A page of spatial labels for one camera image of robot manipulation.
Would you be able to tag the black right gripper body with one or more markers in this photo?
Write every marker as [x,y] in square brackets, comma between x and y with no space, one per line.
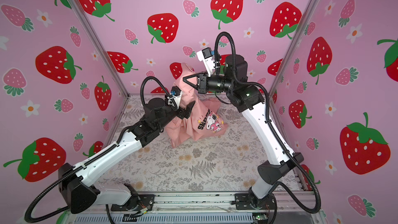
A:
[204,85]

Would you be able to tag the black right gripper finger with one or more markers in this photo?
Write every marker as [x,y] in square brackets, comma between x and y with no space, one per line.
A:
[193,84]
[191,78]

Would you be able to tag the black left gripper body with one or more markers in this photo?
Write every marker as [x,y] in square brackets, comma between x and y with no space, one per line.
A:
[181,114]

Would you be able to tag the pink Snoopy hooded jacket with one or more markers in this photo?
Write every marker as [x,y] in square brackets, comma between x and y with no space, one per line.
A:
[204,121]

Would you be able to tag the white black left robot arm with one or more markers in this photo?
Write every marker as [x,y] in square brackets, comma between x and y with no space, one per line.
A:
[81,190]

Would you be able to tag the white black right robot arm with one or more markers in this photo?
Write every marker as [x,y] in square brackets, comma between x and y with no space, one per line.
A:
[252,102]

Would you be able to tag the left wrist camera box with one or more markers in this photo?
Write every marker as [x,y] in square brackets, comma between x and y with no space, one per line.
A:
[175,98]

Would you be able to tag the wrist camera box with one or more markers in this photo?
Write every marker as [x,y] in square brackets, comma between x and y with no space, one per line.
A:
[207,57]
[175,98]

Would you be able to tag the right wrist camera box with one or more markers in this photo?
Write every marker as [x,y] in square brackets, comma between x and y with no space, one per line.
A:
[207,57]

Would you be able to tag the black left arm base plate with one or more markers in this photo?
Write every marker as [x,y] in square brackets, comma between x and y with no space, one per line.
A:
[136,203]

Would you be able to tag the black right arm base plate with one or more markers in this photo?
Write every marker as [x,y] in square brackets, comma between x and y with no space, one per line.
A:
[248,201]

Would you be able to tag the aluminium frame corner post left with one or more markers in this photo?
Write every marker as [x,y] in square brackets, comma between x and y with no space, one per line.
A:
[96,42]

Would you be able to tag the aluminium frame corner post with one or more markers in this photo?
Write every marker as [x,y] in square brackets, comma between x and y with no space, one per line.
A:
[96,42]
[298,34]

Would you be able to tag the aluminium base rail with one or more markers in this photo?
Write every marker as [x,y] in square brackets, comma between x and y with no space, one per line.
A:
[198,208]

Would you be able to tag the aluminium frame corner post right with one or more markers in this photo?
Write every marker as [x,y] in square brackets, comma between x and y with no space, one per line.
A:
[298,34]

